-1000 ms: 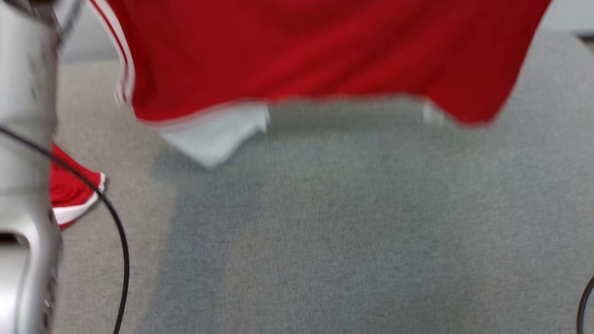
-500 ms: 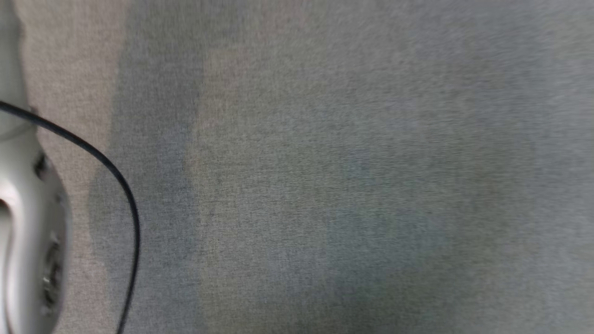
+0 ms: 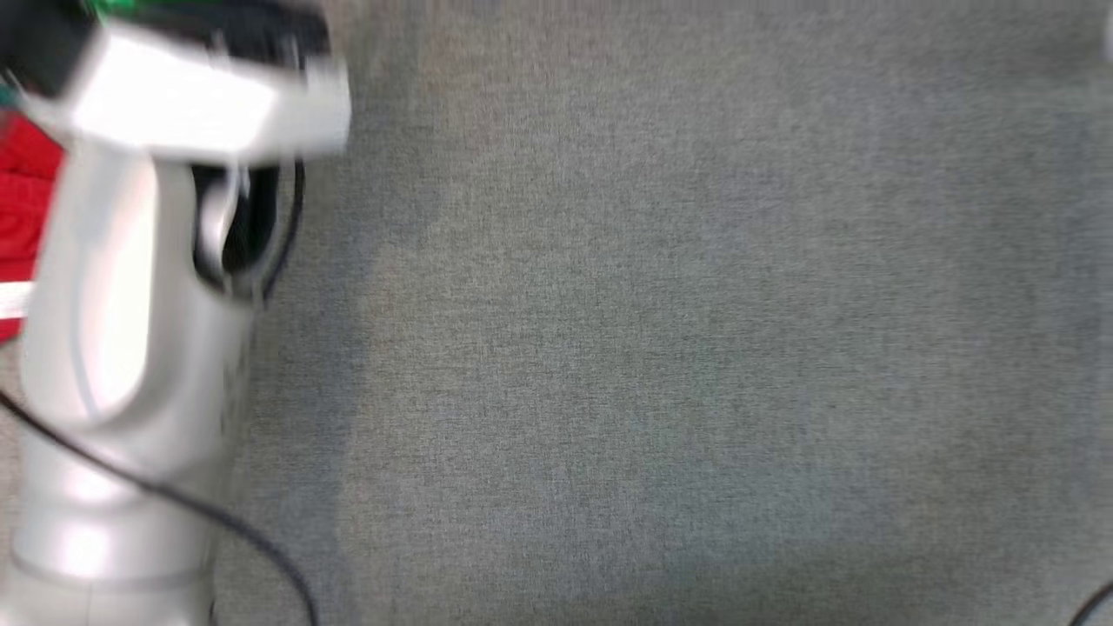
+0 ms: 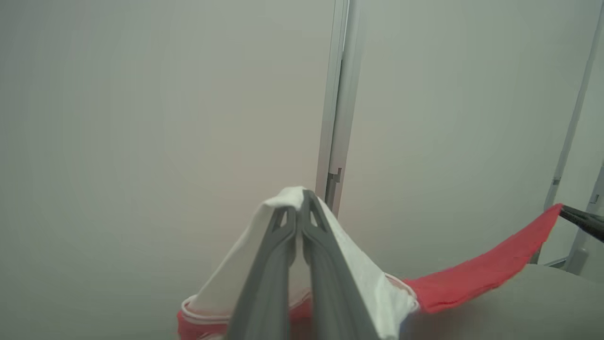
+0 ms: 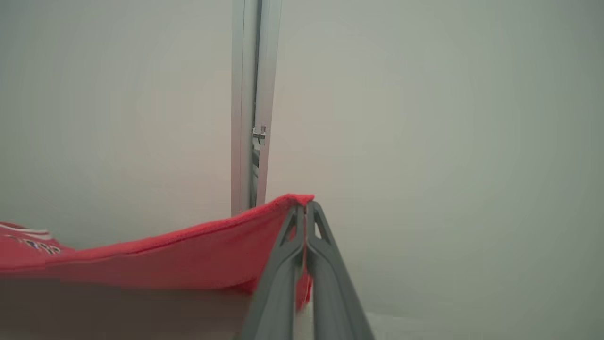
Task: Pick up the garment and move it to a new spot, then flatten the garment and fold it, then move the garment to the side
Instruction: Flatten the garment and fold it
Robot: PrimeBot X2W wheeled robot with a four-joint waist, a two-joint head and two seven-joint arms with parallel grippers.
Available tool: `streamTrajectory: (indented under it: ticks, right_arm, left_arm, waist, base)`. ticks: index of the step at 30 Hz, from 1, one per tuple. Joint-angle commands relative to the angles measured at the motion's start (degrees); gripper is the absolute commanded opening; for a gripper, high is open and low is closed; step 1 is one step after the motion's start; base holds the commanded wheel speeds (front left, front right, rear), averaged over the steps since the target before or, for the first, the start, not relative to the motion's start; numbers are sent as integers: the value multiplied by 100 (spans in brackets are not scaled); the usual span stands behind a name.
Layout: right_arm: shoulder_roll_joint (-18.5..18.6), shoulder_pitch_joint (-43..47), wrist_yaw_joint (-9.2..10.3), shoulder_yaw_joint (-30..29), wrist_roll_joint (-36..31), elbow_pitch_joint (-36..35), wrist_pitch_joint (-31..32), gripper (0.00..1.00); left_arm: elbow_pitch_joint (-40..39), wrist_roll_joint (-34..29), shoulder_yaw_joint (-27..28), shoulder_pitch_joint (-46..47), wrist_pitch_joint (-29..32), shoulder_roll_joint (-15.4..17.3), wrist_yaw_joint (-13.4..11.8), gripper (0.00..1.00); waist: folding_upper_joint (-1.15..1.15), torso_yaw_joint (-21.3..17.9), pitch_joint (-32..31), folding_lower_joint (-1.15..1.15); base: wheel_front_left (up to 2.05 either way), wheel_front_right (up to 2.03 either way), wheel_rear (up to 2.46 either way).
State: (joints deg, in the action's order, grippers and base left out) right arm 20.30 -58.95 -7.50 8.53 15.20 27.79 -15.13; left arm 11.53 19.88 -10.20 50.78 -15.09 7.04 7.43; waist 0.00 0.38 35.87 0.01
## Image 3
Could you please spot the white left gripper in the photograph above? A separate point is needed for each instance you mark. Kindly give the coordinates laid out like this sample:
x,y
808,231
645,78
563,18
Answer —
x,y
200,96

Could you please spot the red shorts with white band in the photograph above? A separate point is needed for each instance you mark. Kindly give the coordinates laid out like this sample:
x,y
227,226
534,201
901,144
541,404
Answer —
x,y
22,217

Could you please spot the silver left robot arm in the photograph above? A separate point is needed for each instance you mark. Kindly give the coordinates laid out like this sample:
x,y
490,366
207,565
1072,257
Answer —
x,y
130,348

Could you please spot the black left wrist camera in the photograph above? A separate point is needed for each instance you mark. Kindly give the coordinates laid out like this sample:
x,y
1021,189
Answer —
x,y
39,43

